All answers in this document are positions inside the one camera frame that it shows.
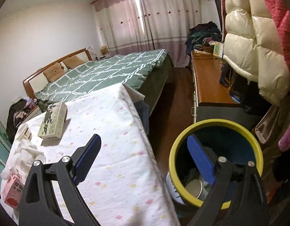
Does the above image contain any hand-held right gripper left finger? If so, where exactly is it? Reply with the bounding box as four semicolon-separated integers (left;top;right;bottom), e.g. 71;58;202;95
18;134;102;226

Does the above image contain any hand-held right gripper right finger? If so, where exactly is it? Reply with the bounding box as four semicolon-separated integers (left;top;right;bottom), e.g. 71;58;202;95
187;134;270;226

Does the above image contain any pink milk carton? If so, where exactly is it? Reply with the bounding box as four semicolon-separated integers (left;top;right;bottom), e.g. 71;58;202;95
1;173;26;209

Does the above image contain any white paper cup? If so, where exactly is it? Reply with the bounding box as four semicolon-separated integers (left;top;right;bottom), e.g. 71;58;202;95
185;179;210;202

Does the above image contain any dark bin with yellow rim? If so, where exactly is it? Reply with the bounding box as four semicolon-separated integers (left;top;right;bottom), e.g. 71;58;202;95
169;119;264;209

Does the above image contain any white tissue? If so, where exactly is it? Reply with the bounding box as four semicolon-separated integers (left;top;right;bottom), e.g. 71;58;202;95
8;139;45;170

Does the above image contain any white box with green print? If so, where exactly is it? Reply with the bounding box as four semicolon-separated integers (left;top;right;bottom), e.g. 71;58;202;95
38;102;68;139

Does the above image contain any white paper bowl green print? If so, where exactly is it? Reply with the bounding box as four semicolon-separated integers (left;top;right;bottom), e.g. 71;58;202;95
18;125;33;142

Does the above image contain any white dotted tablecloth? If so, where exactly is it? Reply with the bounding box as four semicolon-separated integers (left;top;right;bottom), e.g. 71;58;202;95
1;83;181;226

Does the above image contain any white printed bucket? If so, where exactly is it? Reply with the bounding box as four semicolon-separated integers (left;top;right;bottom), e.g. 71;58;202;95
163;169;185;205

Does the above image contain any green glass wardrobe door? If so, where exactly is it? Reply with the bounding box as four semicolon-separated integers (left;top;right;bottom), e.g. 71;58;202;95
0;111;11;170

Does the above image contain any dark clothes heap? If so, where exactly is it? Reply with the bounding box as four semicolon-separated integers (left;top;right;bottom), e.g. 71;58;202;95
6;99;30;144

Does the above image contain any white nightstand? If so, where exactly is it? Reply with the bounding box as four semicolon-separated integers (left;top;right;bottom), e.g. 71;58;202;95
25;104;44;120

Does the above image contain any beige bag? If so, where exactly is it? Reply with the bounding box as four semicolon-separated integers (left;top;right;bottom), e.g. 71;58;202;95
254;104;281;144

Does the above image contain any long wooden cabinet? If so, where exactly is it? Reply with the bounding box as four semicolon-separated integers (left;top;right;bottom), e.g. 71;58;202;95
190;49;258;124

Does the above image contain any dark bag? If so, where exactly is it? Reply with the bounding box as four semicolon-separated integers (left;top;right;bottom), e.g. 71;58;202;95
219;63;270;116

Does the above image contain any pink and purple cloth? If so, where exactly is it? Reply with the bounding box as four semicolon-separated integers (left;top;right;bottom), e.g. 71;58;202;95
25;98;38;110

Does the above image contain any bright pink garment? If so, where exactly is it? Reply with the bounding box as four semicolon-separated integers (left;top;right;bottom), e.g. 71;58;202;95
278;120;290;151

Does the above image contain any green plaid duvet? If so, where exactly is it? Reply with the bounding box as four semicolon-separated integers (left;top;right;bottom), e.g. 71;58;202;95
34;49;170;109

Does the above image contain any brown pillow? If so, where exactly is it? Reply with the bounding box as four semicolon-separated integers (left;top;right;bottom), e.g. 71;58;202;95
43;62;65;82
63;56;85;68

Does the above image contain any wooden bed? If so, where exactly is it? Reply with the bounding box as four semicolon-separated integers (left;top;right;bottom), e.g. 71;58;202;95
23;48;175;123

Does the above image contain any white and green carton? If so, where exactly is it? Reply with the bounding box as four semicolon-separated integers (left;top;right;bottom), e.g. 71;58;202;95
213;42;225;58

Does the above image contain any pile of dark clothes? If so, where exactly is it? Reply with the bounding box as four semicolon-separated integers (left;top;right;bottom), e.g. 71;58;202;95
185;22;222;57

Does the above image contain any cream down jacket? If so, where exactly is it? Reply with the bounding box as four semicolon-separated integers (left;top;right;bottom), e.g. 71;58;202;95
223;0;290;106

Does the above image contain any pink and white curtain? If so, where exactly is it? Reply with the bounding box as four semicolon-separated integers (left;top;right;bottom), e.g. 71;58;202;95
136;0;203;67
92;0;145;57

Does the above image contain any black television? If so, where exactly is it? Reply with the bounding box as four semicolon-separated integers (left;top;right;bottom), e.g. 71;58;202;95
214;0;224;31

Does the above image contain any red dotted quilted jacket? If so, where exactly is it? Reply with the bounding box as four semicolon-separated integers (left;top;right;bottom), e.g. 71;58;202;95
253;0;290;69

